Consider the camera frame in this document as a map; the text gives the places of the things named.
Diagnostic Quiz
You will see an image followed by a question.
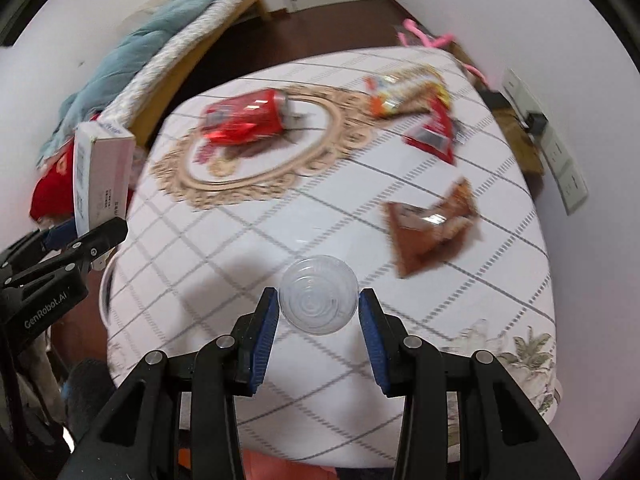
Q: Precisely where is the brown wooden side cabinet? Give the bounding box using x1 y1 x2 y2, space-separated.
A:
445 41 544 178

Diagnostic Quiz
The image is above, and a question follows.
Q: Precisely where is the orange snack wrapper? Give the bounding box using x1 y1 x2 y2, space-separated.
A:
364 65 451 118

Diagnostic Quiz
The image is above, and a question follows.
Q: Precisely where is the clear plastic lid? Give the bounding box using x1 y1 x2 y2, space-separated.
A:
279 255 359 336

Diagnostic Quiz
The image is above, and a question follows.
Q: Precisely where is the light blue duvet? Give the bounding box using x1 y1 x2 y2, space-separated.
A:
36 0 216 168

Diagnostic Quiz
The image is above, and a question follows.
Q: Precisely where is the white round trash bin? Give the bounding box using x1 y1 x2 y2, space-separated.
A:
99 257 117 328

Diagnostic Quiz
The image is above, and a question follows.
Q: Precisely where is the grey checked bed sheet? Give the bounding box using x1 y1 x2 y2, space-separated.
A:
99 0 245 128

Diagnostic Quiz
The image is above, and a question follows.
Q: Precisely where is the crushed red soda can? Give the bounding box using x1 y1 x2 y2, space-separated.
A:
198 88 292 146

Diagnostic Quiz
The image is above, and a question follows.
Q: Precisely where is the white cardboard box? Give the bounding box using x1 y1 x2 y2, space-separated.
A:
73 120 136 236

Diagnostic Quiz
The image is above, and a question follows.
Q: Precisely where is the brown snack wrapper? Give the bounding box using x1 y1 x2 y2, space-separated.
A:
382 178 480 278

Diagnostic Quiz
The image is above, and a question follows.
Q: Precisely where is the wooden bed frame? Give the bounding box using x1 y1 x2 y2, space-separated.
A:
126 0 271 148

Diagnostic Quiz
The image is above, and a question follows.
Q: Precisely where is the wall power socket strip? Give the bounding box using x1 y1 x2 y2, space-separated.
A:
502 68 589 216

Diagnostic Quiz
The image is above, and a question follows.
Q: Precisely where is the white patterned tablecloth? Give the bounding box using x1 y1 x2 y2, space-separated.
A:
107 47 560 467

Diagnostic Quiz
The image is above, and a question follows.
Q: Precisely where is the small red snack wrapper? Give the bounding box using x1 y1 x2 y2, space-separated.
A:
404 98 456 166

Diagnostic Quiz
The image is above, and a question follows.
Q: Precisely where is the black power adapter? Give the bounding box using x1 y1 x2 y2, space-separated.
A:
524 112 548 138

